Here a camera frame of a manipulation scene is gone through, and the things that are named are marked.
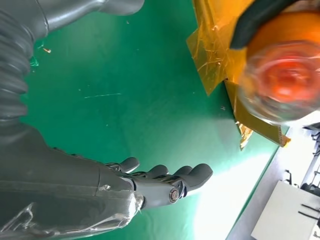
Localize green table mat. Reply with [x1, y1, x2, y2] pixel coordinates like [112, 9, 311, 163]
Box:
[20, 0, 291, 240]

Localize yellow film wrapped cardboard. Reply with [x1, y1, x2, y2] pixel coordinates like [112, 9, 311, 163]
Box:
[186, 0, 292, 151]

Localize black metal frame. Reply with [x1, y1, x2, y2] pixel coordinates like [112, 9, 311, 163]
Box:
[283, 121, 320, 200]

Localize white box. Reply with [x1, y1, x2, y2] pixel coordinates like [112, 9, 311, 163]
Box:
[251, 180, 320, 240]

